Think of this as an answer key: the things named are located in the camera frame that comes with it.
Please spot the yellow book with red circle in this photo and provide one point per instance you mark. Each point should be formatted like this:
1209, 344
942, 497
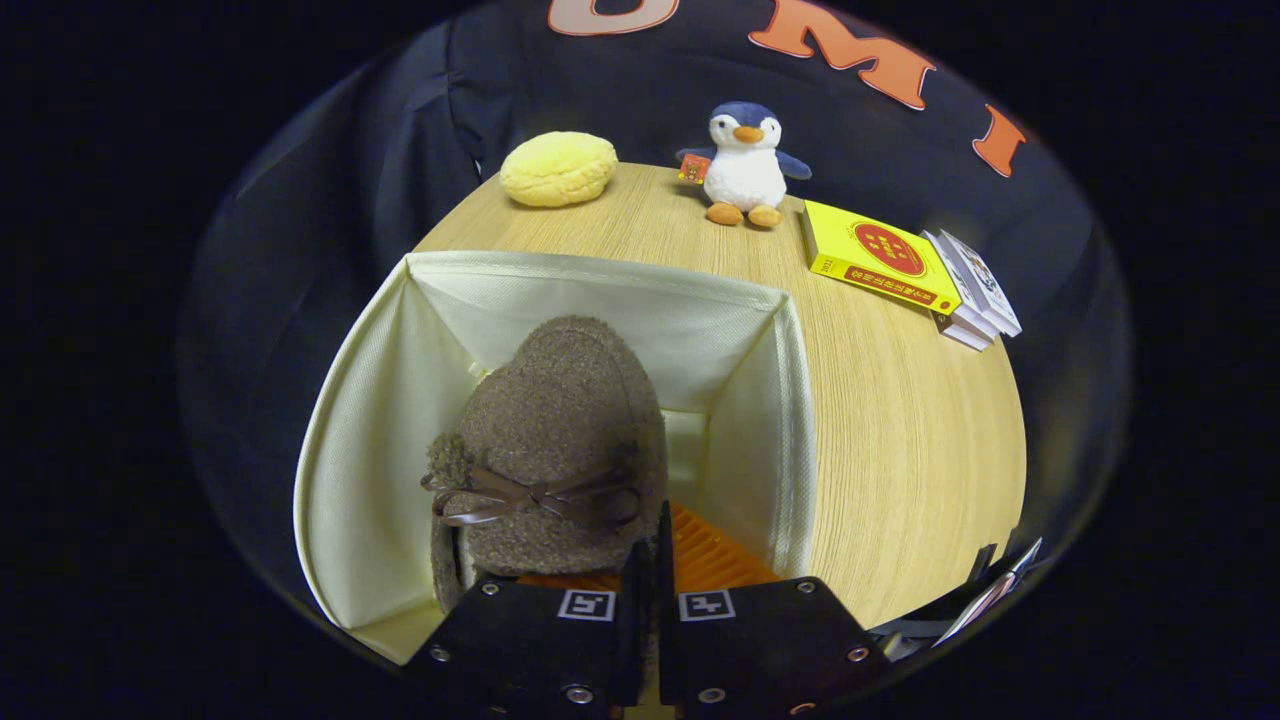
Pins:
880, 255

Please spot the cream fabric storage box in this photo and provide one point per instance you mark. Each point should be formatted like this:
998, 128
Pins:
370, 480

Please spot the penguin plush toy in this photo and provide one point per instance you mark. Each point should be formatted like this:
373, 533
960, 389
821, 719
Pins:
745, 175

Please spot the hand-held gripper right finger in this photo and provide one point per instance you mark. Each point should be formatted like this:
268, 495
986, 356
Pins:
665, 600

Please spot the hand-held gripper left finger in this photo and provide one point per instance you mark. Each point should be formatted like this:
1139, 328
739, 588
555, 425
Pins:
635, 620

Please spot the dark metal bar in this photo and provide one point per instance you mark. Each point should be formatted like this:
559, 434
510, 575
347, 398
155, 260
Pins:
990, 598

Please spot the yellow plush bun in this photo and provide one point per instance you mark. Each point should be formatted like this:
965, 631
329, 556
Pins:
558, 170

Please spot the brown fuzzy shoe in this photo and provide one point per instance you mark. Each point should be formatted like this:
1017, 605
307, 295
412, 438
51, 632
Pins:
560, 420

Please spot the black backdrop cloth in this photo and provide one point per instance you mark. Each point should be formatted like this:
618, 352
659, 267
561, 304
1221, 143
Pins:
330, 150

